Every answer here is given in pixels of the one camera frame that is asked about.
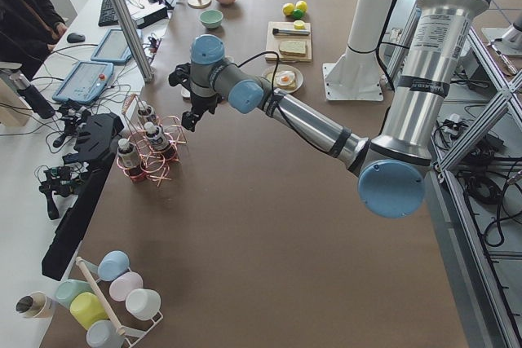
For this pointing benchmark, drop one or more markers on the steel cylinder muddler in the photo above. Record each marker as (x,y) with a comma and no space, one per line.
(291,32)

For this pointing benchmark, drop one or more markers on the green lime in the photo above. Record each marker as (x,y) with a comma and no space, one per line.
(297,14)

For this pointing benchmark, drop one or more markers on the pink cup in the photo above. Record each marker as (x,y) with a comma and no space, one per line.
(121,287)

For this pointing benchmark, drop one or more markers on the mint green bowl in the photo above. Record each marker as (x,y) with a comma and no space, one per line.
(211,19)

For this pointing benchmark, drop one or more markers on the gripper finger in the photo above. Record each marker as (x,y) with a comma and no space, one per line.
(186,120)
(193,119)

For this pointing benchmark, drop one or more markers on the wooden cutting board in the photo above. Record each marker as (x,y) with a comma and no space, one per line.
(272,41)

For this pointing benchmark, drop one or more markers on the person in dark jacket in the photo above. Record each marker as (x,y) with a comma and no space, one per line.
(30,29)

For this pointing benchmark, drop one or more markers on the half lemon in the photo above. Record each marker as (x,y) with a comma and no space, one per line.
(299,25)

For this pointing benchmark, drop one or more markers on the whole lemon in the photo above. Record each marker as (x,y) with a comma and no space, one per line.
(288,9)
(301,5)

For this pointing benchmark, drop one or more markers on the black keyboard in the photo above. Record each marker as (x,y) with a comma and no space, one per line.
(107,16)

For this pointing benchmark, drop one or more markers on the white cup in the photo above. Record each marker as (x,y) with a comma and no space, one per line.
(143,304)

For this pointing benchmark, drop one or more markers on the teach pendant far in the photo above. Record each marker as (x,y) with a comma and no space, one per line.
(112,48)

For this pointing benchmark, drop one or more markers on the bread slice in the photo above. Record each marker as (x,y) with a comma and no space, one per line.
(291,87)
(295,48)

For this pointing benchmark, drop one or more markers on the green cup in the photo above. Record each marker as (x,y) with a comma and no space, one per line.
(69,289)

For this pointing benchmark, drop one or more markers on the upper whole lemon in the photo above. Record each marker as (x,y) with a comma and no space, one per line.
(301,5)

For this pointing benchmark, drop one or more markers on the tea bottle back left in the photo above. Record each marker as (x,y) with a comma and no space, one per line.
(146,113)

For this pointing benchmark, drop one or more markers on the yellow cup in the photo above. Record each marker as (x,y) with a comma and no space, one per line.
(86,309)

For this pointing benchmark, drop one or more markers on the tea bottle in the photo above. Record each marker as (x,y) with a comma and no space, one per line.
(130,160)
(159,141)
(146,113)

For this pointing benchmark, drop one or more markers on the computer mouse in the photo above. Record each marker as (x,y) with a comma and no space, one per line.
(75,38)

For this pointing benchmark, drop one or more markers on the tea bottle right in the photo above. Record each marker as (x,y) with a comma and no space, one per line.
(159,141)

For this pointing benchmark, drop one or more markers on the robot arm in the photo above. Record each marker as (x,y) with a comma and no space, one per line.
(390,167)

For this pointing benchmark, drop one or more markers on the black thermos bottle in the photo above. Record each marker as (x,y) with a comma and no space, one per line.
(32,96)

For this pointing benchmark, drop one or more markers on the teach pendant near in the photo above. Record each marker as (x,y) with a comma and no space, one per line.
(85,82)

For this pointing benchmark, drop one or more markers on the white round plate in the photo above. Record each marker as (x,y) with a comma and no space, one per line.
(268,72)

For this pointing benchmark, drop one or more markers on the black foam case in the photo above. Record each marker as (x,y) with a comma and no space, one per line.
(83,174)

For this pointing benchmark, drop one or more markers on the teach pendant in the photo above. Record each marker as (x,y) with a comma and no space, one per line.
(112,48)
(85,82)

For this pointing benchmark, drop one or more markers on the copper wire bottle rack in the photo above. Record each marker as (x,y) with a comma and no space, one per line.
(156,168)

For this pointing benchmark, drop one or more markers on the tea bottle front left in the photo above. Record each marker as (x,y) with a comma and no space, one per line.
(130,160)

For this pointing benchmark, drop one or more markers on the paper cup with metal insert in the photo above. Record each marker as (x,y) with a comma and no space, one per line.
(35,305)

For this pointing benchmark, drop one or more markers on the aluminium frame post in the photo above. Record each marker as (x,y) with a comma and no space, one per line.
(132,39)

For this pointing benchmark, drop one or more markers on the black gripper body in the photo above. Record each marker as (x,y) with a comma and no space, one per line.
(201,103)

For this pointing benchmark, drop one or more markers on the lower whole lemon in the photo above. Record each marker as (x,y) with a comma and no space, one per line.
(288,9)

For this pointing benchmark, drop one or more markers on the grey blue cup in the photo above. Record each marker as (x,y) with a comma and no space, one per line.
(102,334)

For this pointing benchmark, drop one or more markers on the fried egg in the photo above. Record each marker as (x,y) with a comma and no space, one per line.
(285,78)

